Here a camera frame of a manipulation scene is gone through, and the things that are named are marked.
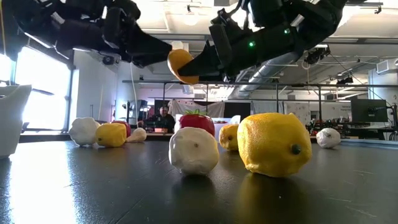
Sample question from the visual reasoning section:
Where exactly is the white garlic bulb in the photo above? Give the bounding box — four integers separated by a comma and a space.
169, 126, 220, 176
68, 116, 102, 147
316, 128, 341, 149

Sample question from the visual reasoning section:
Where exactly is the beige pointed garlic bulb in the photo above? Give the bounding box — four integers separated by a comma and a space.
126, 127, 147, 144

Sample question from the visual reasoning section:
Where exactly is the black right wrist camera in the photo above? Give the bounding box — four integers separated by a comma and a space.
211, 7, 249, 35

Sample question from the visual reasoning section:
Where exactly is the black round ceiling camera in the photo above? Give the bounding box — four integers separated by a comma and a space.
102, 54, 121, 66

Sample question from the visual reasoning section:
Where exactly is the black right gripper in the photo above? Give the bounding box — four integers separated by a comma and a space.
176, 23, 305, 83

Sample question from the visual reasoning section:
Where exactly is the black computer monitor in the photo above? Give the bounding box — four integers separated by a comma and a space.
351, 98, 389, 123

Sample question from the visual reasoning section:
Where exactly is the silver ventilation duct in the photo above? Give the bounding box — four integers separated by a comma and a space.
236, 51, 299, 100

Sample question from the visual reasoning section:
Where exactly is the black pipe frame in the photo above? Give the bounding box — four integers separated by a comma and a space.
122, 79, 398, 131

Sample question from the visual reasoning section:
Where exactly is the yellow lemon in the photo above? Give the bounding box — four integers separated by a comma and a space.
218, 124, 239, 152
95, 122, 127, 149
236, 112, 313, 179

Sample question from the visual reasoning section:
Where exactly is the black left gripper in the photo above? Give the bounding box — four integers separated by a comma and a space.
55, 6, 173, 68

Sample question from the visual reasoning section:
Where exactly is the black partition panel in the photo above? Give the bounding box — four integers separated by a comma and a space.
223, 101, 251, 121

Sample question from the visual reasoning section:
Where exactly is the grey rig crossbar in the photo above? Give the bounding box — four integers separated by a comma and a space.
141, 32, 398, 44

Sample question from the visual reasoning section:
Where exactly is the person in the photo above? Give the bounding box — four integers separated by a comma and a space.
146, 105, 177, 134

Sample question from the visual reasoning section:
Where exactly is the white hanging cloth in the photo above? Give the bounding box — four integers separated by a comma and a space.
167, 99, 225, 119

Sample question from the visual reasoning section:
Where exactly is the orange-yellow lemon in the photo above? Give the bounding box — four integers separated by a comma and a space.
167, 49, 200, 85

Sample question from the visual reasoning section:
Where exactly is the white hanging cable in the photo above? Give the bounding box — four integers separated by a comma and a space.
129, 62, 140, 129

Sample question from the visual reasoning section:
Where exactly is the black equipment rack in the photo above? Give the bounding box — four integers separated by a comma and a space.
123, 99, 149, 129

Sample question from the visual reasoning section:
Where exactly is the white ceiling box device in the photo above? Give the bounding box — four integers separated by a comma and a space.
172, 40, 190, 53

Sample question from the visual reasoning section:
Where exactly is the white patterned curtain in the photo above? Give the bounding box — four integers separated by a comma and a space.
252, 101, 312, 125

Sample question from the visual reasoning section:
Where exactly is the white plastic basket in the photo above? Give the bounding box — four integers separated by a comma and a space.
0, 84, 33, 158

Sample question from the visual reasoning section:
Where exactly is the white wall air conditioner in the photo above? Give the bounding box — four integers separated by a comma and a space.
375, 58, 398, 75

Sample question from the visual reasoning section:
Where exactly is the bright window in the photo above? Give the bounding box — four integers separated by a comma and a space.
0, 46, 72, 131

